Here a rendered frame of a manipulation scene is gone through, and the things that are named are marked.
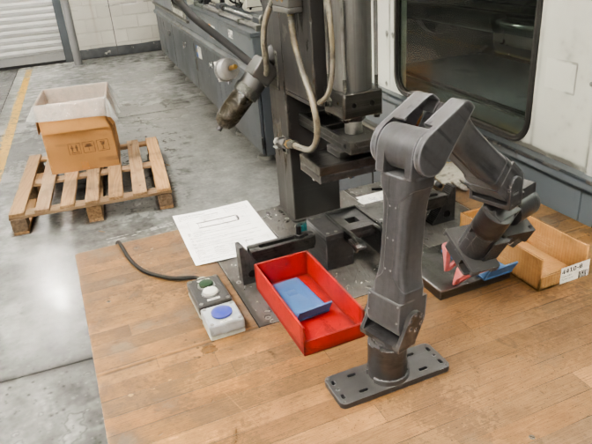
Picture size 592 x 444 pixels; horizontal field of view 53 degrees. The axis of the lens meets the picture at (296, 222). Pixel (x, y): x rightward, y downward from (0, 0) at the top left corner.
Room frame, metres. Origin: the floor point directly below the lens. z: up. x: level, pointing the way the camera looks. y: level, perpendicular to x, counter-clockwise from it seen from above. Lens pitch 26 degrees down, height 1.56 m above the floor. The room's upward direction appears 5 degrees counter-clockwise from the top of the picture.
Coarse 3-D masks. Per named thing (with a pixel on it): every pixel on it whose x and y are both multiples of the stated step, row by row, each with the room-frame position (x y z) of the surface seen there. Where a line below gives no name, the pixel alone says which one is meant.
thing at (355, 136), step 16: (320, 112) 1.37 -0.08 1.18; (336, 128) 1.25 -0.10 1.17; (352, 128) 1.16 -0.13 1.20; (368, 128) 1.20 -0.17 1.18; (336, 144) 1.17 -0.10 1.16; (352, 144) 1.11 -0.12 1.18; (368, 144) 1.13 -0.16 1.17; (304, 160) 1.17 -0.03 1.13; (320, 160) 1.14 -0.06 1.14; (336, 160) 1.13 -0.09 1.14; (352, 160) 1.13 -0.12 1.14; (368, 160) 1.14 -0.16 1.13; (320, 176) 1.10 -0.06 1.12; (336, 176) 1.11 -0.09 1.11; (352, 176) 1.13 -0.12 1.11
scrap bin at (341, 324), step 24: (264, 264) 1.06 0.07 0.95; (288, 264) 1.07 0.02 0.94; (312, 264) 1.06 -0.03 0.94; (264, 288) 1.00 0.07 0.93; (312, 288) 1.03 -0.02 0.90; (336, 288) 0.96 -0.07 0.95; (288, 312) 0.88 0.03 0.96; (336, 312) 0.94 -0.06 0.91; (360, 312) 0.87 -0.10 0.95; (312, 336) 0.87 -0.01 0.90; (336, 336) 0.84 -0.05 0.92; (360, 336) 0.86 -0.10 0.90
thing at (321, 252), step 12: (312, 228) 1.16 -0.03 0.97; (372, 228) 1.14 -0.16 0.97; (324, 240) 1.11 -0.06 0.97; (336, 240) 1.11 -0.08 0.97; (372, 240) 1.19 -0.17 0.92; (312, 252) 1.17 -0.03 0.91; (324, 252) 1.11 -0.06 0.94; (336, 252) 1.11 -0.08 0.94; (348, 252) 1.12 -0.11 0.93; (324, 264) 1.11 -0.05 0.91; (336, 264) 1.11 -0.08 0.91; (348, 264) 1.12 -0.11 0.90
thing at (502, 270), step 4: (500, 264) 1.03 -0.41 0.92; (508, 264) 0.99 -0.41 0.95; (512, 264) 0.99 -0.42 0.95; (500, 268) 0.98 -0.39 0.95; (504, 268) 0.99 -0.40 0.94; (508, 268) 1.00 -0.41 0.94; (512, 268) 1.00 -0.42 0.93; (484, 272) 1.01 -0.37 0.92; (488, 272) 0.97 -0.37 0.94; (492, 272) 0.98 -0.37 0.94; (496, 272) 0.98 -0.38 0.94; (500, 272) 0.99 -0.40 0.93; (504, 272) 1.00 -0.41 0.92; (508, 272) 1.01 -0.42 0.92; (480, 276) 1.00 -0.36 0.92; (484, 276) 0.99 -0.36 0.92; (488, 276) 0.98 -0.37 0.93; (492, 276) 0.99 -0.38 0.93; (496, 276) 0.99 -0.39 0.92
